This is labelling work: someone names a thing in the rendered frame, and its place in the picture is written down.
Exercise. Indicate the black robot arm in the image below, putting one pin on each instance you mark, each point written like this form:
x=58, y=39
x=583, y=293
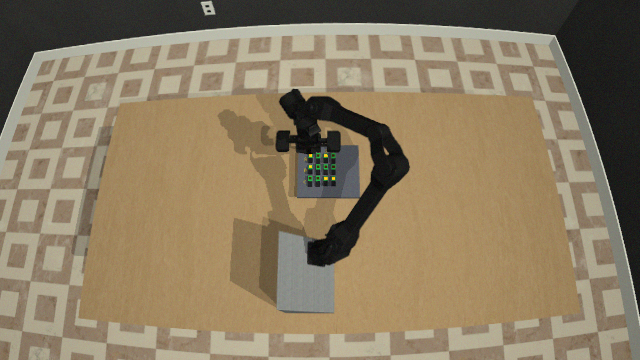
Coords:
x=387, y=171

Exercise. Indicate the grey switch panel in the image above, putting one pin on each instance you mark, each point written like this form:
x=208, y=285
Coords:
x=320, y=175

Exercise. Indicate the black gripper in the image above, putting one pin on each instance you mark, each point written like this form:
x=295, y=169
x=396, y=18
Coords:
x=308, y=146

